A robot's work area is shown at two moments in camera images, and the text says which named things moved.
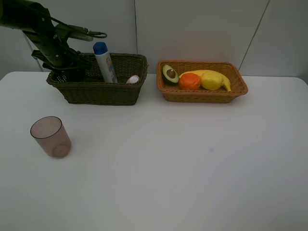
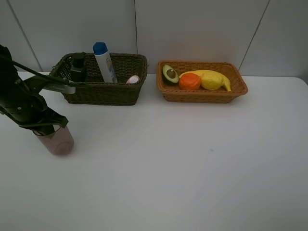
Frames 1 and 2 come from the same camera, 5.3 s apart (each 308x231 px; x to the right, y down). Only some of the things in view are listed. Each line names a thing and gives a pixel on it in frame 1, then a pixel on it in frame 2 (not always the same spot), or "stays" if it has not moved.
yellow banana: x=226 y=83 stays
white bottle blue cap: x=100 y=50 stays
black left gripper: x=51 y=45 -> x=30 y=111
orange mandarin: x=189 y=81 stays
